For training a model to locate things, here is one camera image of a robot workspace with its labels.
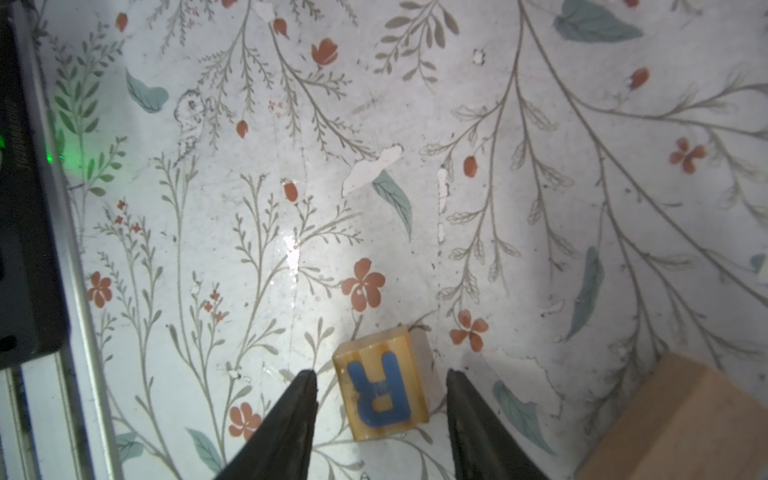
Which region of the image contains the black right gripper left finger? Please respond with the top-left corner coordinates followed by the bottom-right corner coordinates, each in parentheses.
top-left (217, 370), bottom-right (318, 480)

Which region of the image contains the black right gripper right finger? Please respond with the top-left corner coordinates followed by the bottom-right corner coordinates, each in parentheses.
top-left (446, 369), bottom-right (546, 480)

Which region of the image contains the letter H wood cube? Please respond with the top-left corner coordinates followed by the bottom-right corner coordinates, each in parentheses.
top-left (332, 326), bottom-right (430, 442)

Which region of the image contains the plain tan wood block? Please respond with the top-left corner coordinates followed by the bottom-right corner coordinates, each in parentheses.
top-left (576, 353), bottom-right (767, 479)

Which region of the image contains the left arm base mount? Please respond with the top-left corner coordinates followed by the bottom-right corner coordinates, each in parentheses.
top-left (1, 1), bottom-right (69, 370)

